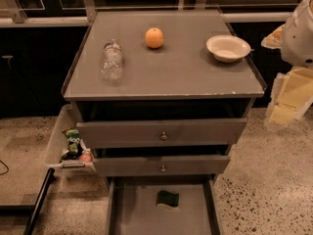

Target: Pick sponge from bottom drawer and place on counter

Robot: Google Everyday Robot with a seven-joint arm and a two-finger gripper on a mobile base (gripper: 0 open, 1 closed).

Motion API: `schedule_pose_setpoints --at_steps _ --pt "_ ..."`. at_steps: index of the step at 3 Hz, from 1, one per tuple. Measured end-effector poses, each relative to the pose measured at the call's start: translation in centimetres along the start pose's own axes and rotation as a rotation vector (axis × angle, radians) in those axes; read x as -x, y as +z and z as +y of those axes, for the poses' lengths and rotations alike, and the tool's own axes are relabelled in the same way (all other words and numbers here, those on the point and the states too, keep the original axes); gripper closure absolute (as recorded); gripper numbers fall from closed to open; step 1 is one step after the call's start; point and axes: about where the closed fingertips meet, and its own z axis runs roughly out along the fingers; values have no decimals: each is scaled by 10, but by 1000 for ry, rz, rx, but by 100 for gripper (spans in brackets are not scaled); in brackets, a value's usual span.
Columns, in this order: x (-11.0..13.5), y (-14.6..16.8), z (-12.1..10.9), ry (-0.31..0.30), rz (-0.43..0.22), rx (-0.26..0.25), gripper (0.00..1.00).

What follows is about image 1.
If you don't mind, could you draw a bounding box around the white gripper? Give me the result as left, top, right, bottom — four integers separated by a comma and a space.
261, 24, 313, 125

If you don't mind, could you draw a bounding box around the green yellow sponge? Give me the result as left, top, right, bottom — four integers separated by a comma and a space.
156, 190, 179, 210

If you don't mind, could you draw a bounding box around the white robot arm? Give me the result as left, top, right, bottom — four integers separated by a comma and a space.
261, 0, 313, 125

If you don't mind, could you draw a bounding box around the grey drawer cabinet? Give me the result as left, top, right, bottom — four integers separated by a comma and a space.
61, 9, 268, 181

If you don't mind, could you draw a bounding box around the grey top drawer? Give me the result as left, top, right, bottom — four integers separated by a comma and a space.
76, 118, 247, 149

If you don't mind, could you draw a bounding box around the grey drawer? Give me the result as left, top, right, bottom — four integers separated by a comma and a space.
94, 155, 230, 177
105, 176, 224, 235
76, 118, 247, 149

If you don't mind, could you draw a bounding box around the grey middle drawer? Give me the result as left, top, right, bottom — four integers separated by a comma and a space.
94, 155, 230, 177

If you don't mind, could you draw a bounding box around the grey bottom drawer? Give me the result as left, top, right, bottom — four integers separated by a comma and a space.
105, 176, 224, 235

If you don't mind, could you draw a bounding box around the white paper bowl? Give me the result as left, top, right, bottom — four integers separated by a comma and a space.
206, 35, 251, 63

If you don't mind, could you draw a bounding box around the orange fruit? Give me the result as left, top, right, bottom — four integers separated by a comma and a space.
145, 27, 163, 49

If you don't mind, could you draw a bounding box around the clear plastic water bottle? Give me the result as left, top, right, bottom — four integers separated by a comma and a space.
102, 39, 122, 81

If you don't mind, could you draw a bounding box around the red apple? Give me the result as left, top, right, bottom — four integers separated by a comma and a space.
79, 152, 93, 163

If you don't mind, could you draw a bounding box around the green chip bag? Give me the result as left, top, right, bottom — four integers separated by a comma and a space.
62, 128, 82, 160

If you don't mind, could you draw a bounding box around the clear plastic side bin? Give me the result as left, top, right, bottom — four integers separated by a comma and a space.
45, 104, 94, 173

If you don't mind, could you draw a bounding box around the black pole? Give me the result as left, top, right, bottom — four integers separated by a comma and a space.
23, 167, 55, 235

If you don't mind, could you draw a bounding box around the metal railing frame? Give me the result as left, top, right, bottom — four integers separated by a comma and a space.
0, 0, 302, 25

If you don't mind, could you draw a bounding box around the black cable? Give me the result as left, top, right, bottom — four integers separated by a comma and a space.
0, 160, 10, 176

